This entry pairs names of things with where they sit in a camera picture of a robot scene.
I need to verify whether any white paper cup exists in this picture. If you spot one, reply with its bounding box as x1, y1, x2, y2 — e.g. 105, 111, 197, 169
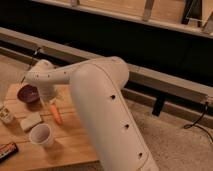
29, 123, 54, 148

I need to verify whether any wooden board table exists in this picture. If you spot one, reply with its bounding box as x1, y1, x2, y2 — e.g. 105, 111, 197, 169
0, 84, 97, 171

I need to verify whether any black rail bracket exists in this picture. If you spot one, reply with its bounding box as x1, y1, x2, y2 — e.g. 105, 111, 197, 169
152, 96, 165, 116

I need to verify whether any small glass jar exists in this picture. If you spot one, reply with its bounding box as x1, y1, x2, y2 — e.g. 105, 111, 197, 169
0, 103, 14, 124

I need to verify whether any beige sponge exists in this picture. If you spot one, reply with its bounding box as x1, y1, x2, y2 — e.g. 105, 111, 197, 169
20, 113, 42, 131

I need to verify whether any black cable right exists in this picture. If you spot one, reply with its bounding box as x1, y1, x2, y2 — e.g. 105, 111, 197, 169
182, 101, 213, 145

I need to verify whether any grey metal rail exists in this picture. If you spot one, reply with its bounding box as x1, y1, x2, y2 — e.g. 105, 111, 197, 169
0, 27, 213, 128

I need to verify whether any dark purple ceramic bowl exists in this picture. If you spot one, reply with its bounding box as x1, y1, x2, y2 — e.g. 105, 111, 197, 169
17, 84, 40, 103

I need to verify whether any black cable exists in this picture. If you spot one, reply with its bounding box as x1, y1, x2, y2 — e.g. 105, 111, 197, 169
20, 46, 44, 84
182, 101, 213, 145

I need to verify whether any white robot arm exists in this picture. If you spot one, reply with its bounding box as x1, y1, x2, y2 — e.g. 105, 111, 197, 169
26, 57, 159, 171

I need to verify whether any dark candy bar wrapper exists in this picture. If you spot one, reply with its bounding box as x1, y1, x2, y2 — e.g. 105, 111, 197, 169
0, 142, 19, 163

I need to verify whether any black cable left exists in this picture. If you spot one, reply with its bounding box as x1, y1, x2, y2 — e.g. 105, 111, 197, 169
20, 46, 44, 84

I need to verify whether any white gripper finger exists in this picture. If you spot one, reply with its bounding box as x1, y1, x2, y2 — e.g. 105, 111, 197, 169
40, 99, 46, 106
52, 95, 59, 102

